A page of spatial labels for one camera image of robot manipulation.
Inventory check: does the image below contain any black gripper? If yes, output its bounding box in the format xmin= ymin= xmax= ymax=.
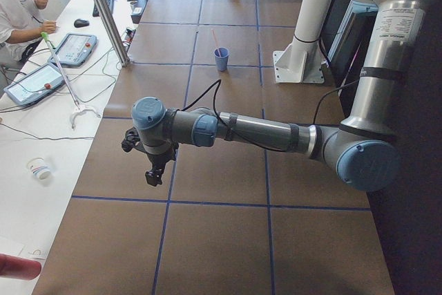
xmin=145 ymin=148 xmax=176 ymax=186

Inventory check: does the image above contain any blue ribbed plastic cup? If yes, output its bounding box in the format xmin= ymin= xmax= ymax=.
xmin=213 ymin=47 xmax=229 ymax=71

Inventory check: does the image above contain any white paper cup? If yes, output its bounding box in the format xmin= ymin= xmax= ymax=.
xmin=27 ymin=157 xmax=52 ymax=180

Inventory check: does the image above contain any reacher grabber tool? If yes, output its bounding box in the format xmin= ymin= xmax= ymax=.
xmin=41 ymin=32 xmax=102 ymax=129

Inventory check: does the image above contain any teach pendant near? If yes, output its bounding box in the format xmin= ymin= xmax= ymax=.
xmin=3 ymin=64 xmax=64 ymax=106

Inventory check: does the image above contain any teach pendant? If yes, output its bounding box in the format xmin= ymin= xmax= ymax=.
xmin=55 ymin=33 xmax=97 ymax=68
xmin=3 ymin=64 xmax=64 ymax=106

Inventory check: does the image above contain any teach pendant far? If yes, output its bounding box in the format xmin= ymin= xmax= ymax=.
xmin=55 ymin=33 xmax=97 ymax=68

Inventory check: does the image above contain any red cylinder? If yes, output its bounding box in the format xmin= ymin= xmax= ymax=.
xmin=0 ymin=254 xmax=42 ymax=280

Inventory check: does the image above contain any black computer mouse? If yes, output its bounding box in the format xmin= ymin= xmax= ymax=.
xmin=73 ymin=19 xmax=90 ymax=28

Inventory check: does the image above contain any seated person white shirt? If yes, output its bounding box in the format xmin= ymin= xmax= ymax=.
xmin=1 ymin=0 xmax=57 ymax=63

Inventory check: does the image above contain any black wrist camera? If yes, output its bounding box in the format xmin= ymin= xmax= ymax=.
xmin=121 ymin=127 xmax=143 ymax=153

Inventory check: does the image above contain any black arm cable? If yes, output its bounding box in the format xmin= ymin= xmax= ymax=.
xmin=181 ymin=79 xmax=360 ymax=153

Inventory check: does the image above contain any white pedestal column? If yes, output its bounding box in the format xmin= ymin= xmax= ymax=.
xmin=273 ymin=0 xmax=332 ymax=84

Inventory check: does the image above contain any aluminium frame post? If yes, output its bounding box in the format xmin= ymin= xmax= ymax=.
xmin=93 ymin=0 xmax=130 ymax=67

